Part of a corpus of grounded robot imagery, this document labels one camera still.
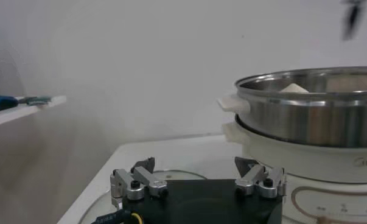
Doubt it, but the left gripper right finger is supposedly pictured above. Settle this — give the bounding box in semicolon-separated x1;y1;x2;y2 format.
233;156;287;200

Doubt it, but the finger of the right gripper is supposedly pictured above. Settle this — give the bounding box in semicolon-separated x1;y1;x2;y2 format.
341;0;367;42

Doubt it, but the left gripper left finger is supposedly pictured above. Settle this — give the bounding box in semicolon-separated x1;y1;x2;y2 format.
110;156;169;211

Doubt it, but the glass pot lid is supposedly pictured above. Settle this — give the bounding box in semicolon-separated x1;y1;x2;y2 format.
78;169;208;224

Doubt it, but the white steamed baozi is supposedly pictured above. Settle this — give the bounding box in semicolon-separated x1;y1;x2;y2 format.
279;83;310;94

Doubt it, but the steel steamer basket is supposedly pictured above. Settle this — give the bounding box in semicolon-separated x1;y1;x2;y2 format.
216;66;367;149

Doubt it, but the white electric cooker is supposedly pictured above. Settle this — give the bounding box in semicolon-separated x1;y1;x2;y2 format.
221;121;367;224

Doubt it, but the white side table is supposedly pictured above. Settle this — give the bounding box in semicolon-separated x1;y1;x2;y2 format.
0;95;68;129

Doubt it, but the blue computer mouse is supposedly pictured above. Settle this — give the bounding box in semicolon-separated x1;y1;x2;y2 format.
0;95;19;114

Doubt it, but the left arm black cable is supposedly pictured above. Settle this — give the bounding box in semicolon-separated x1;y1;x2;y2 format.
91;209;143;224

